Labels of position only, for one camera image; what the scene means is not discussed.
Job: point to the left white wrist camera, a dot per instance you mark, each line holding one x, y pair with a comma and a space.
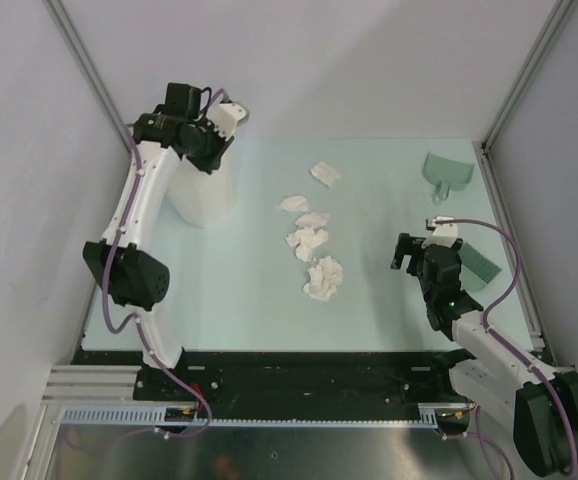
227, 117

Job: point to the left aluminium frame post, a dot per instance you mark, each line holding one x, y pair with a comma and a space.
74, 42

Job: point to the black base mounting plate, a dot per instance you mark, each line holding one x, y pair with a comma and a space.
309, 383

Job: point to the green hand brush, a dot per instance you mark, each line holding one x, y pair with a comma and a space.
477, 271

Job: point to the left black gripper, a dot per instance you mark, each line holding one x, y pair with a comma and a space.
221, 145

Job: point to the aluminium frame post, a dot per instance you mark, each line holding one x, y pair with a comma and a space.
544, 43
74, 42

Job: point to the right aluminium frame post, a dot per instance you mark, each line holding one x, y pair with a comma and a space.
544, 43

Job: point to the green plastic dustpan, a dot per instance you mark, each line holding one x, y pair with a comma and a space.
446, 175

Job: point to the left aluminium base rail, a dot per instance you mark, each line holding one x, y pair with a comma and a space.
69, 384

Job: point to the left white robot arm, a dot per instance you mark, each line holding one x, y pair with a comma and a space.
132, 280

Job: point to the white faceted waste bin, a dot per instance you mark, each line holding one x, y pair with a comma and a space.
202, 199

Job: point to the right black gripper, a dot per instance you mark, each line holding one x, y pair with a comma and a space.
408, 245

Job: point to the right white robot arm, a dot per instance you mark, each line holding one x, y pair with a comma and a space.
536, 401

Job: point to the grey slotted cable duct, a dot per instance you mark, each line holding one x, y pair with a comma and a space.
417, 416

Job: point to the large bottom paper scrap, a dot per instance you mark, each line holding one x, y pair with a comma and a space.
325, 275

